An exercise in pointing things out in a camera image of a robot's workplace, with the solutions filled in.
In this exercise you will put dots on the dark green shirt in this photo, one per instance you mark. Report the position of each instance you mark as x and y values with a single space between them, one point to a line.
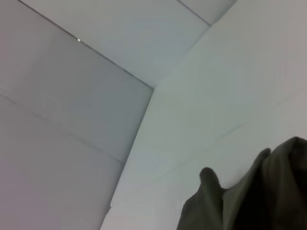
259 196

